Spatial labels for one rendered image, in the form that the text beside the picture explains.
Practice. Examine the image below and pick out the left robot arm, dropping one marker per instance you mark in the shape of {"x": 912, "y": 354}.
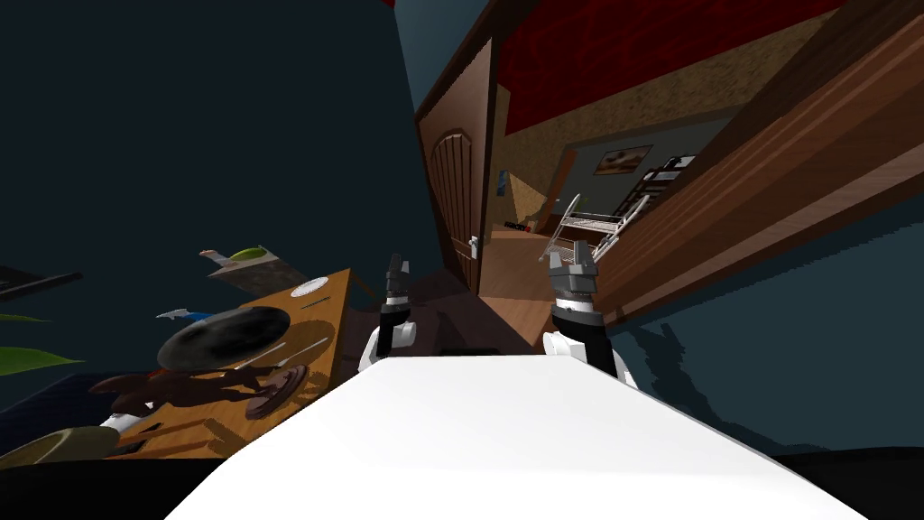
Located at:
{"x": 393, "y": 336}

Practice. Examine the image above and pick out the brown arched panel door leaf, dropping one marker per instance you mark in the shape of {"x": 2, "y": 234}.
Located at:
{"x": 455, "y": 180}

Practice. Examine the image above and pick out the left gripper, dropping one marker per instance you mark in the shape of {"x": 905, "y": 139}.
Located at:
{"x": 397, "y": 289}

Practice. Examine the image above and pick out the silver fork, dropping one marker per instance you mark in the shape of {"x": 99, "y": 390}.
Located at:
{"x": 303, "y": 351}

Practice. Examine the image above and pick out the dark shelf unit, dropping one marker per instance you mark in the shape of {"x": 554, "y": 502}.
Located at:
{"x": 660, "y": 180}

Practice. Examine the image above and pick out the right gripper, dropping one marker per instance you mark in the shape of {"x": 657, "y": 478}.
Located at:
{"x": 574, "y": 289}

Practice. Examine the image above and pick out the olive round lamp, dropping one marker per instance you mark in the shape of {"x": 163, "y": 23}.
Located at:
{"x": 58, "y": 444}

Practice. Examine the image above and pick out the white metal rack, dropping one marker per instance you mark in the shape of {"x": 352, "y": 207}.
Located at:
{"x": 592, "y": 225}

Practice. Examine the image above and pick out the wooden table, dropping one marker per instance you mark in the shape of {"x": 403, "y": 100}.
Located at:
{"x": 317, "y": 325}

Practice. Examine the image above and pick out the green leafy plant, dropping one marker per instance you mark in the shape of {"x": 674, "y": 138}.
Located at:
{"x": 32, "y": 357}

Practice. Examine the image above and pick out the dark brown chair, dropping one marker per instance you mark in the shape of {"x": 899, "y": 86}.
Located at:
{"x": 180, "y": 386}

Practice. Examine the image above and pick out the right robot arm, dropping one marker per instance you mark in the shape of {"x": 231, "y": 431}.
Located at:
{"x": 586, "y": 343}

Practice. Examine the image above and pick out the framed wall picture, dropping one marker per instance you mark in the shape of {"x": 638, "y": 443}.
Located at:
{"x": 622, "y": 160}

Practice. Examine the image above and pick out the brown plate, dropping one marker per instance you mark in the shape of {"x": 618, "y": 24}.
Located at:
{"x": 276, "y": 392}

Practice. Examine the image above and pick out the dark cabinet with green bowl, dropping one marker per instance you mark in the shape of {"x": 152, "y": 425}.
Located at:
{"x": 253, "y": 269}

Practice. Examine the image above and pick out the black round pan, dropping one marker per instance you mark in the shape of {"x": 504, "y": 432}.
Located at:
{"x": 224, "y": 337}

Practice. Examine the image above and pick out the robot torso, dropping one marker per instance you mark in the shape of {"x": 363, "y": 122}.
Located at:
{"x": 498, "y": 440}

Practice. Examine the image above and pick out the white plate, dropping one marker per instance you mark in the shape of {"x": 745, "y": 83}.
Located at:
{"x": 309, "y": 287}

